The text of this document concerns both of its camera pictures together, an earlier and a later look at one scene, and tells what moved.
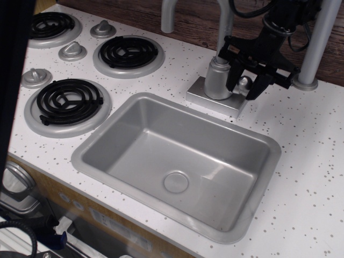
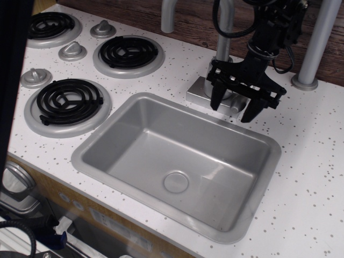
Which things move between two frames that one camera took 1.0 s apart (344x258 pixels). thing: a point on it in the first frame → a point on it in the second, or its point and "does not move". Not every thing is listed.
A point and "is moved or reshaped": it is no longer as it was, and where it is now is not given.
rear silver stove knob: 102,30 does not move
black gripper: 263,52 → 249,78
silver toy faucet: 210,91 does not move
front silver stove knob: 36,78 does not move
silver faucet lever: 243,86 is moved or reshaped
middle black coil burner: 128,56 does not move
